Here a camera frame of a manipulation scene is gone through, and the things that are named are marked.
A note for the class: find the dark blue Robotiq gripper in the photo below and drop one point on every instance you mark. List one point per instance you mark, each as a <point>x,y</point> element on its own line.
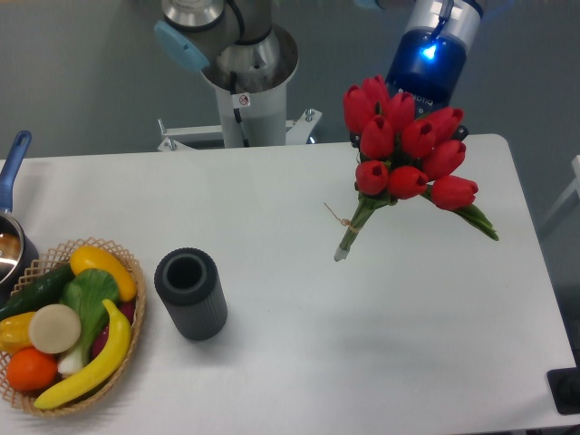
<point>432,53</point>

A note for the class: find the red tulip bouquet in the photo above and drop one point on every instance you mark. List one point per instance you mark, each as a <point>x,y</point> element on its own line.
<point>405,154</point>

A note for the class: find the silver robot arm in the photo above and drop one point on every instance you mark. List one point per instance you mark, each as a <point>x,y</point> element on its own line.
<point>248,60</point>

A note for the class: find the dark grey ribbed vase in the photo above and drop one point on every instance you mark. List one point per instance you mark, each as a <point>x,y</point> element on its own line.
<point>188,284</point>

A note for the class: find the black device at table edge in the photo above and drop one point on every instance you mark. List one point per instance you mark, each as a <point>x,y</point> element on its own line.
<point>564,386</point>

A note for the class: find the dark red vegetable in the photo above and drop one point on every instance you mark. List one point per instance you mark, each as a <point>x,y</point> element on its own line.
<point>128,309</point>

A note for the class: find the yellow banana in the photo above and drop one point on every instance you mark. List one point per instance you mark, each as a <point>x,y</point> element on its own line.
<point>107,362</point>

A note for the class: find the green bok choy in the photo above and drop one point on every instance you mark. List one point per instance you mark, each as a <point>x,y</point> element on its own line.
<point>84,294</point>

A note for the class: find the woven wicker basket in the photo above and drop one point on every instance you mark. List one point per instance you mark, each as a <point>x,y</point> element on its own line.
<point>48,261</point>

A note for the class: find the green cucumber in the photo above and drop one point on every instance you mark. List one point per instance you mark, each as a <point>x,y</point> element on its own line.
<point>43,291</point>

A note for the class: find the beige round disc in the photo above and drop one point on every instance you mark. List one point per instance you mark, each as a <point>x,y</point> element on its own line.
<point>54,329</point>

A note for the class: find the yellow bell pepper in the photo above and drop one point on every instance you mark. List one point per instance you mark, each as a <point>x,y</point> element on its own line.
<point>14,333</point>

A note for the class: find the orange fruit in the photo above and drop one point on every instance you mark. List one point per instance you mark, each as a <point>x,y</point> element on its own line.
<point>31,370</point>

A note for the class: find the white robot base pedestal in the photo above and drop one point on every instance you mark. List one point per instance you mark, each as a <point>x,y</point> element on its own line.
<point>247,120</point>

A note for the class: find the white frame at right edge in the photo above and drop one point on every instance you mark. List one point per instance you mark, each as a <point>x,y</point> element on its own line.
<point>562,206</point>

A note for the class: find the blue handled saucepan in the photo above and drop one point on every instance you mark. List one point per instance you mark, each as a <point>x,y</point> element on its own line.
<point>17,250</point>

